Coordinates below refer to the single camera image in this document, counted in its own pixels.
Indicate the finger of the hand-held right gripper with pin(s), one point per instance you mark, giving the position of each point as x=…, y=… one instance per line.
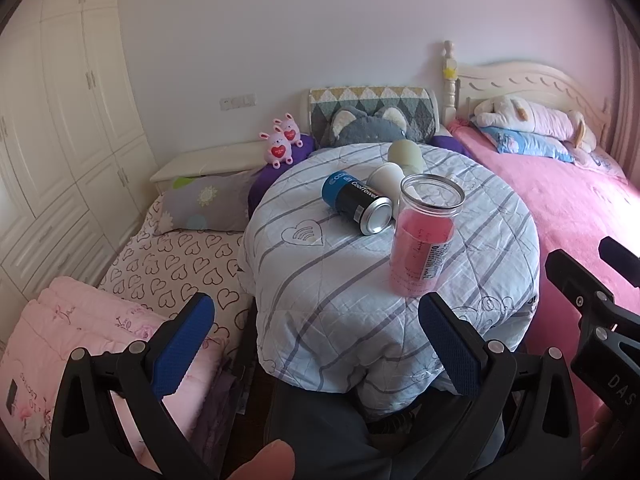
x=617, y=255
x=567, y=272

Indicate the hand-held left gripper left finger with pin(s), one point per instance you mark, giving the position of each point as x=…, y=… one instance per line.
x=182, y=347

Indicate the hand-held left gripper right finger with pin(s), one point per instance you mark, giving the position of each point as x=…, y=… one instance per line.
x=450, y=347

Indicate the white cup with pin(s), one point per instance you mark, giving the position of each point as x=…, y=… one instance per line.
x=385, y=180

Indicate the pale green cup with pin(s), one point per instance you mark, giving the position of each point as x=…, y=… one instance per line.
x=406, y=155

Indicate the person's right hand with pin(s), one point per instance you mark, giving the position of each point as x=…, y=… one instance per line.
x=595, y=435

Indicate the person's left hand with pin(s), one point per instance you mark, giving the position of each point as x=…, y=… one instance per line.
x=267, y=462

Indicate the mauve folded cloth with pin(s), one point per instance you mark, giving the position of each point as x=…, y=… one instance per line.
x=220, y=410

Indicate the pink bed blanket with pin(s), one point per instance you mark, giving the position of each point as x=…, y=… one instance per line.
x=550, y=200

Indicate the heart print bed sheet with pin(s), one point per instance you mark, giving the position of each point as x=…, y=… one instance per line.
x=170, y=260

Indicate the pink printed pillow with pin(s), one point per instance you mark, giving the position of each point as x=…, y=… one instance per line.
x=600, y=162

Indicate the clear jar with pink liquid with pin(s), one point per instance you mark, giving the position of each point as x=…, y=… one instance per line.
x=420, y=250

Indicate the folded pink quilt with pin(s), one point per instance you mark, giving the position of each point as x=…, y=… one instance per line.
x=75, y=320

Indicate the round table with striped cloth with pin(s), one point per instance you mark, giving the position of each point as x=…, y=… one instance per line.
x=325, y=290

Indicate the blue cartoon pillow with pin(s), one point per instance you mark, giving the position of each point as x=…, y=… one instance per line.
x=520, y=142

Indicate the pink curtain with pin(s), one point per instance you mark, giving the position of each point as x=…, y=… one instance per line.
x=627, y=110

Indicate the grey flower print pillow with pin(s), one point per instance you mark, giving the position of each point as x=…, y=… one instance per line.
x=220, y=200

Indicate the person's dark trousers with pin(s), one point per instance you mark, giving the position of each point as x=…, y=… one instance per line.
x=320, y=435

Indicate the white and pink plush animal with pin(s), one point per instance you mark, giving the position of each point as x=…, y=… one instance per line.
x=530, y=115

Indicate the blue and black can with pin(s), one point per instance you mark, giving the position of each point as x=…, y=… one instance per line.
x=350, y=197

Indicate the cream carved bed headboard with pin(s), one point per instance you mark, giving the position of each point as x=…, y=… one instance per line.
x=525, y=80

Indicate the pink bunny plush toy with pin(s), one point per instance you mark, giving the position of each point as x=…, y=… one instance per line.
x=277, y=150
x=291, y=132

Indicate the diamond pattern cushion cover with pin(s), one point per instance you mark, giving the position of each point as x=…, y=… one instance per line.
x=417, y=110

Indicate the grey cat pillow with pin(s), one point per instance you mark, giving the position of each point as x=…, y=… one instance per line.
x=365, y=130

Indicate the cream wardrobe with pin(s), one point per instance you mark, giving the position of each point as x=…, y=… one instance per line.
x=75, y=110

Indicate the cream small bed frame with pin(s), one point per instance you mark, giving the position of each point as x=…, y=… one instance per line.
x=210, y=160

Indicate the white wall switch panel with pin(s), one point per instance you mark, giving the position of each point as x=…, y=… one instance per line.
x=239, y=101

